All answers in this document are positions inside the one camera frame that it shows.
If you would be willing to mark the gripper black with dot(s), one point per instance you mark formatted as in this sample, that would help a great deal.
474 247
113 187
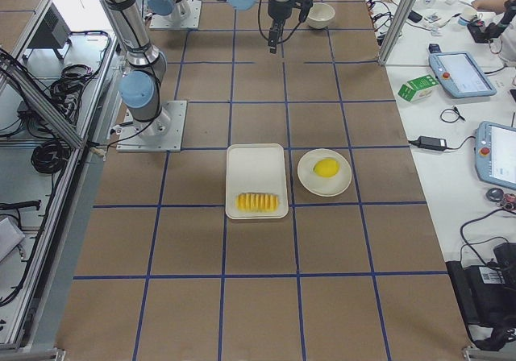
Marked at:
277 11

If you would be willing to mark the white ceramic bowl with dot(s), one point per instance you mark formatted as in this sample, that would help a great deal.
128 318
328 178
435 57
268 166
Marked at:
320 16

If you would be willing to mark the yellow lemon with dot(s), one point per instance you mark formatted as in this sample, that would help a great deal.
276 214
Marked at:
326 168

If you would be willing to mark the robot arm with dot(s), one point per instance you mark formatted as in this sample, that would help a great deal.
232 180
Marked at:
140 88
174 11

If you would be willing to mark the person forearm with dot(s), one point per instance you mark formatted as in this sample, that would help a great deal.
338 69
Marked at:
495 6

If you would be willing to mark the cream rectangular tray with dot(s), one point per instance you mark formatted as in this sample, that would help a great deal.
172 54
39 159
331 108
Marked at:
255 168

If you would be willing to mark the black smartphone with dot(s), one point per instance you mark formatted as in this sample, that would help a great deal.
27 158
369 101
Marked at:
414 17

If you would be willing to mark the green white carton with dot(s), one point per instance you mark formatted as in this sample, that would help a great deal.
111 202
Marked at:
418 88

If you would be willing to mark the cream round plate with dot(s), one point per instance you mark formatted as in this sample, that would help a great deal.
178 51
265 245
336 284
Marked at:
324 187

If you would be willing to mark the sliced yellow fruit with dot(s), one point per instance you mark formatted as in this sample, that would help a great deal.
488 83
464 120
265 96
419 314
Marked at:
257 202

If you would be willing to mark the black power adapter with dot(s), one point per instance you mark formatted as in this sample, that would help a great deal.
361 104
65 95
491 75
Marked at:
432 143

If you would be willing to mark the upper blue teach pendant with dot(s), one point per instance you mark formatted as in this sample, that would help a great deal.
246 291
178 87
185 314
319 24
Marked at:
460 75

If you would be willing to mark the blue teach pendant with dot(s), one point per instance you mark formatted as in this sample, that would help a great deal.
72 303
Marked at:
495 154
460 75

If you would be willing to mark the paper cup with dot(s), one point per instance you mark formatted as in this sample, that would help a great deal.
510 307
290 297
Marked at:
469 15

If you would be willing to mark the grey control box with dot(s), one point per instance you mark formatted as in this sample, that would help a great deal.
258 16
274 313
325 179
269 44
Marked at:
52 33

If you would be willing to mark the lower blue teach pendant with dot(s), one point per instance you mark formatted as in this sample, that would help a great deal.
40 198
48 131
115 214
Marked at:
495 154

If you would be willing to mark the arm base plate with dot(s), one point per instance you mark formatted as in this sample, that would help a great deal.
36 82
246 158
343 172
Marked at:
191 23
163 134

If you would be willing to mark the aluminium frame post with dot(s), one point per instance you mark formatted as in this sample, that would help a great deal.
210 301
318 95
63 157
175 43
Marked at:
403 9

